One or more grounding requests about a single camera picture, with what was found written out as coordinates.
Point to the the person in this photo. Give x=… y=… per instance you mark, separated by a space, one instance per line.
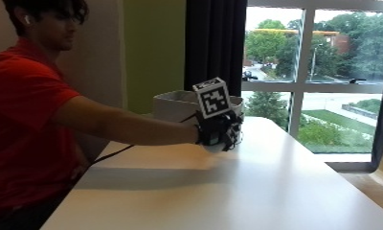
x=22 y=127

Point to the dark curtain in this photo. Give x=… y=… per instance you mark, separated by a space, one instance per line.
x=214 y=44

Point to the white earbud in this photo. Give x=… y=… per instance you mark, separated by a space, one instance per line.
x=27 y=19

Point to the white marker cube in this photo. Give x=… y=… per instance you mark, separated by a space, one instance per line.
x=213 y=99

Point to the white storage box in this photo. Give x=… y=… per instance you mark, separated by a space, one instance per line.
x=174 y=105

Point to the white window frame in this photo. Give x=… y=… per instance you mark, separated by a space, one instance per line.
x=302 y=84

